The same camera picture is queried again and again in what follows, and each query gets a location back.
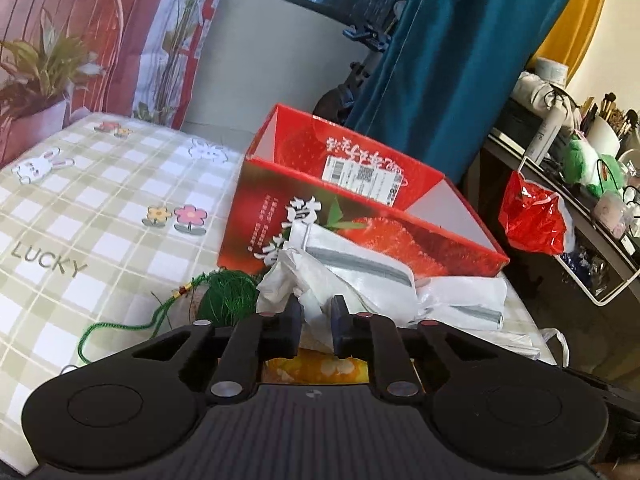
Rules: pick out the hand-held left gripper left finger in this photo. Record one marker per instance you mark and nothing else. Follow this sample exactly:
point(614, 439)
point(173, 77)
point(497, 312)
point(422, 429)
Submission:
point(292, 329)

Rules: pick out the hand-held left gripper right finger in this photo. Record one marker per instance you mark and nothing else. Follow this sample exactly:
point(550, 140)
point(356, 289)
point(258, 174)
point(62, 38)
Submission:
point(340, 327)

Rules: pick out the orange flower-patterned packet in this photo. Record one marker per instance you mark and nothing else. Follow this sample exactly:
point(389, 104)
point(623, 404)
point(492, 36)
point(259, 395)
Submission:
point(310, 367)

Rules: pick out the white grey-striped plastic bag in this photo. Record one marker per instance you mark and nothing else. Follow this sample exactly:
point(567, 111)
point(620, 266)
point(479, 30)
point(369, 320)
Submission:
point(360, 265)

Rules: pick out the red cardboard box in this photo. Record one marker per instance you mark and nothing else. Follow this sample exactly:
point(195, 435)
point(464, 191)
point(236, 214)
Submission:
point(440, 245)

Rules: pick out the checkered bed sheet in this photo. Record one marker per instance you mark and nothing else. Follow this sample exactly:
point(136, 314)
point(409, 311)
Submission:
point(100, 220)

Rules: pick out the red plastic bag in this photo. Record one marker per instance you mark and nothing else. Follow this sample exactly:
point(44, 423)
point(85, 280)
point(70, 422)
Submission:
point(532, 215)

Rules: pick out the black case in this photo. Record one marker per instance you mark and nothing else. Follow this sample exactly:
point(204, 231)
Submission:
point(515, 122)

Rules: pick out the teal curtain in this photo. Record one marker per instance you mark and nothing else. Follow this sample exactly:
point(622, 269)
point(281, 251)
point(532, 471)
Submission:
point(450, 70)

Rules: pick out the white spray bottle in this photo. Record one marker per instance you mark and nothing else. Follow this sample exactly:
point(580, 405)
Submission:
point(545, 135)

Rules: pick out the green plush toy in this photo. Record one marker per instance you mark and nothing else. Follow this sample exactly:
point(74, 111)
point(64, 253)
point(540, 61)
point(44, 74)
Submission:
point(582, 165)

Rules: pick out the blue clip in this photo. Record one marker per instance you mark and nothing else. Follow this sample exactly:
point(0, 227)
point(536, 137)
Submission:
point(365, 35)

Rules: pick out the white cup of makeup brushes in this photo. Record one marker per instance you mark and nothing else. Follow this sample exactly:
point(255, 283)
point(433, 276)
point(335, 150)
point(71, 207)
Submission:
point(605, 132)

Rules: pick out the white jar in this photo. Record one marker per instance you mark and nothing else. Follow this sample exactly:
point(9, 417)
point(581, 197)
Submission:
point(550, 70)

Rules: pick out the yellow curtain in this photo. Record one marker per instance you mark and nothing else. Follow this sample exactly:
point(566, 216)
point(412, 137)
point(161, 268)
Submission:
point(575, 10)

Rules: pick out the printed wall cloth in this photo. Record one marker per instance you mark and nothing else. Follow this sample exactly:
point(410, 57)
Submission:
point(100, 35)

